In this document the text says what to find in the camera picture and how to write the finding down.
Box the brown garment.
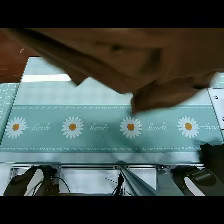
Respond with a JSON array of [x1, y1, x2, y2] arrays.
[[0, 28, 224, 115]]

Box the silver frame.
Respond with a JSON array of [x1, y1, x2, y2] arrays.
[[0, 86, 224, 197]]

